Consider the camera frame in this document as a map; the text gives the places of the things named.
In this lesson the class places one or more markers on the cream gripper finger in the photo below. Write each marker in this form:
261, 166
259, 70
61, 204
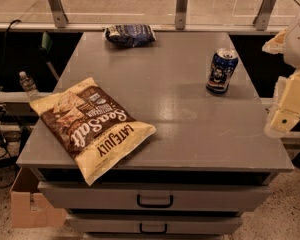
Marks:
284, 114
276, 44

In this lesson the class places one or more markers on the blue pepsi can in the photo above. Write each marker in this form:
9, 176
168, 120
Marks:
223, 65

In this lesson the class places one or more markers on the grey drawer cabinet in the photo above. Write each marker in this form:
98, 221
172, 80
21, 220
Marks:
200, 138

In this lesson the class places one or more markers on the dark blue snack bag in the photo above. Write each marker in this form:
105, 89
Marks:
130, 35

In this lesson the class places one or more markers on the late july chip bag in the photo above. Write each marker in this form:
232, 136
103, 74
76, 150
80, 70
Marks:
95, 130

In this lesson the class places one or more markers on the lower grey drawer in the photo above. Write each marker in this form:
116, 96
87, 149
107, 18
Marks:
152, 224

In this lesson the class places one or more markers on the grey drawer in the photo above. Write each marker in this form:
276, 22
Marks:
152, 224
153, 196

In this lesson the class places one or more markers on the top grey drawer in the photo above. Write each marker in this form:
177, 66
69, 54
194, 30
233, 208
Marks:
153, 196

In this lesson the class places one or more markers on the clear plastic water bottle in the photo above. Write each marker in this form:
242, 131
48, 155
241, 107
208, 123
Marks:
28, 85

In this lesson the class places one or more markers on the cardboard box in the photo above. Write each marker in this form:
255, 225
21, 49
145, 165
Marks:
29, 208

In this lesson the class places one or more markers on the right metal bracket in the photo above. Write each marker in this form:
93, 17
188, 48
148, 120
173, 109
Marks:
262, 19

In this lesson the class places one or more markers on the metal bracket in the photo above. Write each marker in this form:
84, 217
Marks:
59, 17
262, 19
180, 14

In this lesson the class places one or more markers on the middle metal bracket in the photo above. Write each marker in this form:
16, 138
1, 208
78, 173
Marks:
180, 14

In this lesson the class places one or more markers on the left metal bracket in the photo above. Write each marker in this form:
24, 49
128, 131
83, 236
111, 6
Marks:
59, 17

